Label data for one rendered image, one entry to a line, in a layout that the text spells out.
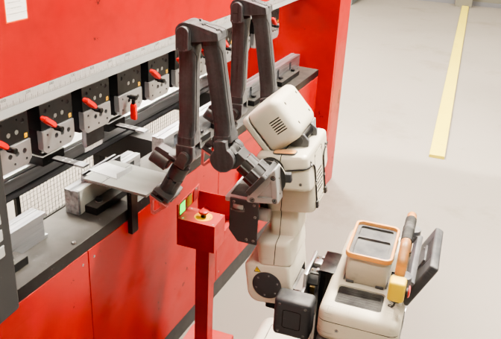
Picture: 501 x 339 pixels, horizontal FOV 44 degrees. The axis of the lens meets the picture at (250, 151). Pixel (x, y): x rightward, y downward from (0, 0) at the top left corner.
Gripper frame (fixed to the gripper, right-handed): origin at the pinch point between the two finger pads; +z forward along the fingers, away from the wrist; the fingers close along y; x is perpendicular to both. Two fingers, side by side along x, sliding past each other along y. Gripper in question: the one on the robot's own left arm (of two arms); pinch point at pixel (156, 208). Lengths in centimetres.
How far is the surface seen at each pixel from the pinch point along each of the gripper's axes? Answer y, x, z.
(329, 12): -230, -9, -24
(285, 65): -201, -11, 10
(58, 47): 2, -51, -30
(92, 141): -15.7, -35.1, 4.9
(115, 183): -9.2, -19.0, 9.2
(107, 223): -2.9, -13.1, 20.3
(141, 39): -43, -45, -26
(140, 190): -8.3, -9.7, 4.5
